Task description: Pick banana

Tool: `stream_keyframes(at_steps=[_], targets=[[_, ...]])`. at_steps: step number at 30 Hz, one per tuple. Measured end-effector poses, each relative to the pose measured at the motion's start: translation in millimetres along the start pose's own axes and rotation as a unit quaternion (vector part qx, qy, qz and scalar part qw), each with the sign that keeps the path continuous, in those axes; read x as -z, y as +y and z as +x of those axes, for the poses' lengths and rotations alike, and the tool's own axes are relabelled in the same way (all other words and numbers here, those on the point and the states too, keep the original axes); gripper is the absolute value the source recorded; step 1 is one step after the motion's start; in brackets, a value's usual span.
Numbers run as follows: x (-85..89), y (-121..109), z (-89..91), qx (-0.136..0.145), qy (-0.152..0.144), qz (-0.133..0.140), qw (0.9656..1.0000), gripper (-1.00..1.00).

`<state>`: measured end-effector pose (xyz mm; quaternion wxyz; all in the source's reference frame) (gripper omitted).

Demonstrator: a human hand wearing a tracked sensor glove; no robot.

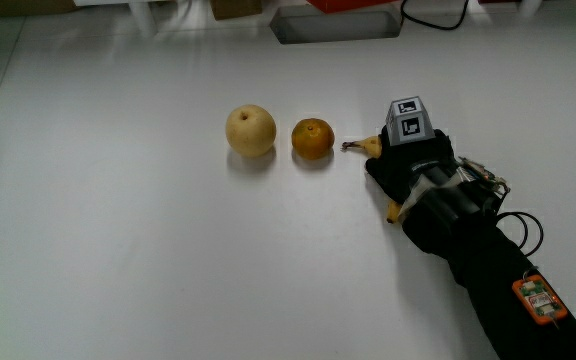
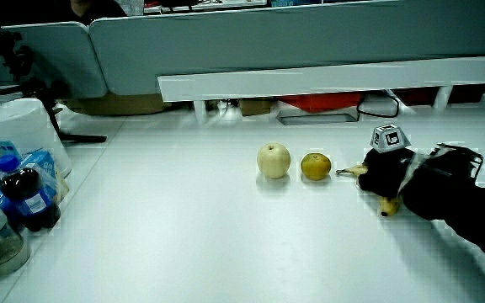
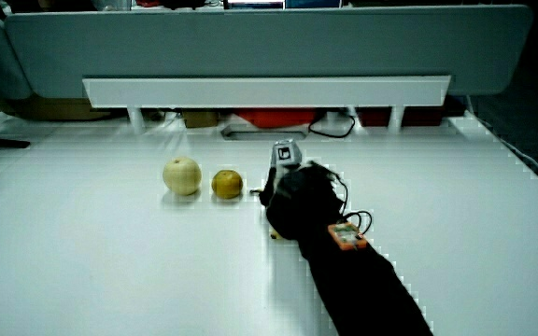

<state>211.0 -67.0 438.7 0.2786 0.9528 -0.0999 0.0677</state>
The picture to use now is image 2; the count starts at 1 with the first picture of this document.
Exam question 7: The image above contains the person's right hand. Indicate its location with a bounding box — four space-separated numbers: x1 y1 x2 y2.
357 122 417 199

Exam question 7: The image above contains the yellow banana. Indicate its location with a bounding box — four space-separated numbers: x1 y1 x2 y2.
335 163 402 218

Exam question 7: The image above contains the person's right forearm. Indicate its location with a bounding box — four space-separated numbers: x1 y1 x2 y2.
397 142 485 277

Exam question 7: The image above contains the orange fruit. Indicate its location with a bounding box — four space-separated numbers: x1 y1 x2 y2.
300 152 333 182

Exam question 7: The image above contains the red object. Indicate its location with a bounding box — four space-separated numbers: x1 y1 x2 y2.
279 93 364 114

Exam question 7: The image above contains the pale yellow apple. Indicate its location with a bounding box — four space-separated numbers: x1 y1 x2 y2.
256 142 292 180

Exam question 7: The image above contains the white desk shelf riser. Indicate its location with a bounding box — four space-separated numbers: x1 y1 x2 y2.
157 55 485 124

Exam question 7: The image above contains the small brown box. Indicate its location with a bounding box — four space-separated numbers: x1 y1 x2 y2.
238 98 274 117

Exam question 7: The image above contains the large grey divider panel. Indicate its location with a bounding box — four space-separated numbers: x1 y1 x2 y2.
88 0 485 98

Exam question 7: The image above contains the brown cardboard box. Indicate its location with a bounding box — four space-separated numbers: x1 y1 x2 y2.
62 93 173 116

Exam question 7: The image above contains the small grey divider panel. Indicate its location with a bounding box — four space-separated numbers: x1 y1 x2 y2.
0 21 109 100

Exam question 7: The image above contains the blue and white carton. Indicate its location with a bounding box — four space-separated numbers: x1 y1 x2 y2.
20 150 59 191

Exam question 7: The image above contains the dark soda bottle blue cap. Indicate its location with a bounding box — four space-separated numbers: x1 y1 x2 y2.
0 153 62 233

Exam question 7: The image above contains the white cylindrical container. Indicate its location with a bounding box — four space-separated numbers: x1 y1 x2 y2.
0 98 73 178

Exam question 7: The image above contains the black cable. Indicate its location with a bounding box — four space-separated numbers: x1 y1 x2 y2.
355 93 401 120

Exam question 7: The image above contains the black camera tripod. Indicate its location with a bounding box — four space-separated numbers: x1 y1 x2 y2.
0 24 109 145

